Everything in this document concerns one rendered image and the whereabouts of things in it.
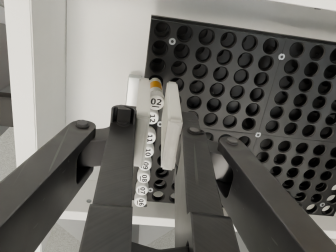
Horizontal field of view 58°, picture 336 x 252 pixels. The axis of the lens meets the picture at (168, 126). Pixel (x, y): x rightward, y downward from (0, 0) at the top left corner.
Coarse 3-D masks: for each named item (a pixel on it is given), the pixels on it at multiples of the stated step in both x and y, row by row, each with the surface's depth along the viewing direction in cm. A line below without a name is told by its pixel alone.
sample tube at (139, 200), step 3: (135, 192) 30; (135, 195) 30; (138, 195) 30; (141, 195) 30; (144, 195) 30; (135, 198) 29; (138, 198) 29; (141, 198) 29; (144, 198) 29; (135, 201) 29; (138, 201) 29; (141, 201) 29; (144, 201) 30; (135, 204) 30; (138, 204) 30; (141, 204) 30; (144, 204) 30
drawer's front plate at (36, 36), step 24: (24, 0) 20; (48, 0) 24; (24, 24) 21; (48, 24) 24; (24, 48) 21; (48, 48) 25; (24, 72) 22; (48, 72) 26; (24, 96) 23; (48, 96) 26; (24, 120) 24; (48, 120) 27; (24, 144) 24
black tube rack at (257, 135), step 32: (160, 32) 27; (192, 32) 24; (224, 32) 24; (256, 32) 27; (160, 64) 28; (192, 64) 25; (224, 64) 25; (256, 64) 26; (288, 64) 29; (320, 64) 26; (192, 96) 30; (224, 96) 27; (256, 96) 30; (288, 96) 27; (320, 96) 31; (160, 128) 28; (224, 128) 28; (256, 128) 28; (288, 128) 32; (320, 128) 28; (160, 160) 33; (288, 160) 30; (320, 160) 30; (288, 192) 32; (320, 192) 32
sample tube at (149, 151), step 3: (147, 144) 27; (150, 144) 27; (147, 147) 27; (150, 147) 27; (153, 147) 28; (147, 150) 27; (150, 150) 27; (153, 150) 27; (147, 153) 27; (150, 153) 27; (147, 156) 27
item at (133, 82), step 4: (128, 76) 31; (132, 76) 31; (136, 76) 31; (140, 76) 31; (128, 80) 31; (132, 80) 31; (136, 80) 31; (128, 84) 31; (132, 84) 31; (136, 84) 31; (128, 88) 31; (132, 88) 31; (136, 88) 31; (128, 92) 31; (132, 92) 31; (136, 92) 31; (128, 96) 32; (132, 96) 32; (136, 96) 32; (128, 100) 32; (132, 100) 32; (136, 100) 32; (128, 104) 32; (132, 104) 32
